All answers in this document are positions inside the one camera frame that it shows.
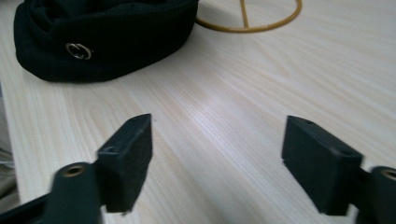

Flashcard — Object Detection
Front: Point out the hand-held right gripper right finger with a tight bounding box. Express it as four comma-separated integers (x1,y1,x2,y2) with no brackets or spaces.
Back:
281,115,396,224

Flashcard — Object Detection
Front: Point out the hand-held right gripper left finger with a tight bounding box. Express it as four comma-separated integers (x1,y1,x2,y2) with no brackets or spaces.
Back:
46,113,154,224

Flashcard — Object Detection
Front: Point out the black fabric hat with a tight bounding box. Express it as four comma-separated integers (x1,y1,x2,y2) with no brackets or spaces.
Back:
13,0,199,83

